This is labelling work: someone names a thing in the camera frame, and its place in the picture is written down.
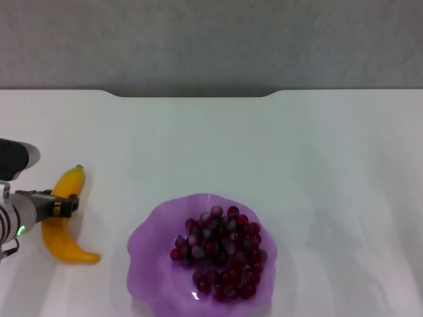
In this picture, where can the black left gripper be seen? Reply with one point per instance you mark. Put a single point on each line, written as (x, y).
(44, 208)

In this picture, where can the yellow plastic banana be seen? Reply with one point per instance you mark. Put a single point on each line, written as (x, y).
(62, 244)

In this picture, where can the dark red grape bunch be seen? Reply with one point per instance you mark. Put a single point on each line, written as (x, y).
(224, 251)

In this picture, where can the purple wavy-edged plastic plate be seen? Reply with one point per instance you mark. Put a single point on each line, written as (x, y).
(148, 264)

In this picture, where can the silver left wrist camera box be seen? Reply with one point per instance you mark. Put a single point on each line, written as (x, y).
(13, 158)

